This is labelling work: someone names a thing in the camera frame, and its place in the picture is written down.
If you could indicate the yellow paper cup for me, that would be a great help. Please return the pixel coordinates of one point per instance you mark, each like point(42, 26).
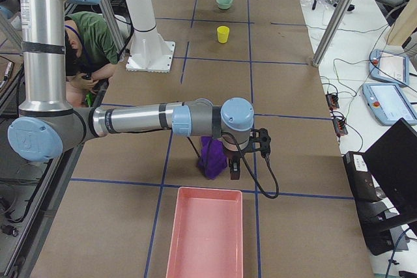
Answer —
point(222, 34)

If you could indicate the teach pendant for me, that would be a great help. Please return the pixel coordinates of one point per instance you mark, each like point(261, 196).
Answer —
point(388, 103)
point(389, 67)

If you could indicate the teach pendant far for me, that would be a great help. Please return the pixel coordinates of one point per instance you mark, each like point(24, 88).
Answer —
point(389, 67)

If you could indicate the purple microfiber cloth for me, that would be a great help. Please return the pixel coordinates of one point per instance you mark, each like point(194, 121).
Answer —
point(212, 161)

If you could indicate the teach pendant near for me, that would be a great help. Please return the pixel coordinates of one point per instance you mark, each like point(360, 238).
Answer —
point(388, 103)

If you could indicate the pink plastic tray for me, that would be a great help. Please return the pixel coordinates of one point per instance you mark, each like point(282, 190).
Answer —
point(207, 237)

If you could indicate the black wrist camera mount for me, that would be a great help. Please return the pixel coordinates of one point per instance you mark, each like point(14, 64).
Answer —
point(259, 141)

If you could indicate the person in green shirt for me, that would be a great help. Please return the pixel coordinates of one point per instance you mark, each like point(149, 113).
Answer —
point(91, 55)

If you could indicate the pale green ceramic bowl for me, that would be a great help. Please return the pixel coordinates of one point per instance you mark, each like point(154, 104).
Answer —
point(224, 4)

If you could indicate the aluminium frame post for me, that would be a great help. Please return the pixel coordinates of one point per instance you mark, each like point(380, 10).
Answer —
point(330, 31)

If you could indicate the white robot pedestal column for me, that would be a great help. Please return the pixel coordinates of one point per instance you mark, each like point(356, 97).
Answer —
point(143, 22)

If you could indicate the black monitor on stand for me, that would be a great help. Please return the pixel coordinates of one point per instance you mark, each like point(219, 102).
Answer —
point(391, 160)

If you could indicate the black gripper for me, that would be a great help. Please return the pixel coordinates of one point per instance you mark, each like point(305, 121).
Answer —
point(232, 155)

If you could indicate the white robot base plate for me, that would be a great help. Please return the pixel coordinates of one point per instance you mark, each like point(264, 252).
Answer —
point(151, 57)

